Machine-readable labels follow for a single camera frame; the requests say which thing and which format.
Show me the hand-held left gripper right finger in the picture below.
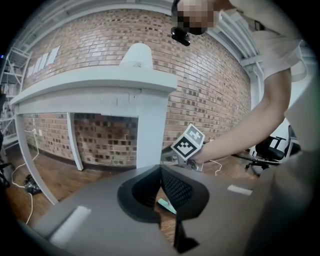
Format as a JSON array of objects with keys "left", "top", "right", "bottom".
[{"left": 159, "top": 164, "right": 274, "bottom": 254}]

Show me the person's face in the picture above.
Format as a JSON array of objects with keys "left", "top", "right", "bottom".
[{"left": 174, "top": 0, "right": 221, "bottom": 36}]

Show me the person's right forearm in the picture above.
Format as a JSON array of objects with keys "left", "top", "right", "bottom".
[{"left": 192, "top": 67, "right": 293, "bottom": 166}]

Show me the black head-worn camera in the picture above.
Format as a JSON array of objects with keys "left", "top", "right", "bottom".
[{"left": 170, "top": 26, "right": 192, "bottom": 47}]

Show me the person's beige shirt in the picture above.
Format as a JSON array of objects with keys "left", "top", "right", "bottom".
[{"left": 224, "top": 0, "right": 311, "bottom": 84}]

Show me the black plastic bag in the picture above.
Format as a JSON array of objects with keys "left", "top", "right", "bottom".
[{"left": 24, "top": 173, "right": 42, "bottom": 195}]

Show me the thin white charger cable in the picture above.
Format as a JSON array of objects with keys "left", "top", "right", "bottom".
[{"left": 209, "top": 159, "right": 224, "bottom": 177}]

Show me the white metal beam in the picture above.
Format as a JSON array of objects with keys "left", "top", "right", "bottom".
[{"left": 207, "top": 11, "right": 266, "bottom": 119}]

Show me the white table lamp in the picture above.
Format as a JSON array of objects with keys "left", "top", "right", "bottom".
[{"left": 119, "top": 42, "right": 154, "bottom": 69}]

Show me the white metal shelf rack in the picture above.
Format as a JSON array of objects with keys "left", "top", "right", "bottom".
[{"left": 0, "top": 46, "right": 34, "bottom": 149}]

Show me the teal broom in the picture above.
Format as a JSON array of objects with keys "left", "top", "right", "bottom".
[{"left": 156, "top": 197, "right": 178, "bottom": 216}]

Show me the black office chair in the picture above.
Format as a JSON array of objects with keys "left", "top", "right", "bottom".
[
  {"left": 244, "top": 124, "right": 302, "bottom": 177},
  {"left": 0, "top": 159, "right": 12, "bottom": 189}
]

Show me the white square table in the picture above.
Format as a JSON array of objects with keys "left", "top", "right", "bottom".
[{"left": 9, "top": 66, "right": 179, "bottom": 206}]

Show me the long white extension cable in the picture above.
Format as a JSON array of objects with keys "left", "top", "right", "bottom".
[{"left": 11, "top": 128, "right": 41, "bottom": 225}]

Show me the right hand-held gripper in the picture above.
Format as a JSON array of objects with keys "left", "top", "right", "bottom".
[{"left": 161, "top": 123, "right": 206, "bottom": 173}]

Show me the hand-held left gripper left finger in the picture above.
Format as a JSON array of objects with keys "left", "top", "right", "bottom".
[{"left": 32, "top": 164, "right": 176, "bottom": 256}]

